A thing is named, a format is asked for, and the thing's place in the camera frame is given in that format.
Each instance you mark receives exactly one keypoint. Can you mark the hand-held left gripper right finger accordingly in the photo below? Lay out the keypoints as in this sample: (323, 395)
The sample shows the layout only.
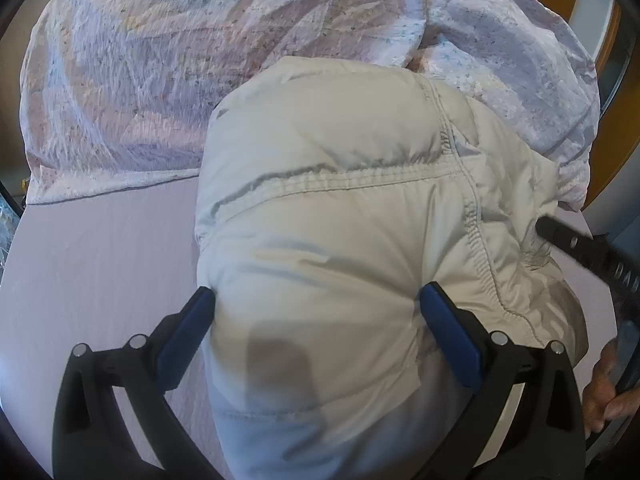
(447, 340)

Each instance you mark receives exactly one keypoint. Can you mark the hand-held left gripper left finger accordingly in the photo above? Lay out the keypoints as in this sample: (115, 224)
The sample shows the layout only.
(187, 340)

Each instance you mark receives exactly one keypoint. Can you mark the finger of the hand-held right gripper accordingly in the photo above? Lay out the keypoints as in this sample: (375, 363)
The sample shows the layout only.
(570, 242)

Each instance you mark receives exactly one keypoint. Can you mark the beige puffer jacket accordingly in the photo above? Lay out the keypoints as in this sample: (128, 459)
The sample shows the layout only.
(350, 235)

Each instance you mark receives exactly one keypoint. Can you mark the person's right hand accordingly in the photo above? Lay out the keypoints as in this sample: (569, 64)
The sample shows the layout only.
(597, 395)

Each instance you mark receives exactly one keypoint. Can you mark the pale patterned quilt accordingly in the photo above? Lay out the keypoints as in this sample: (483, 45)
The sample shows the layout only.
(150, 85)

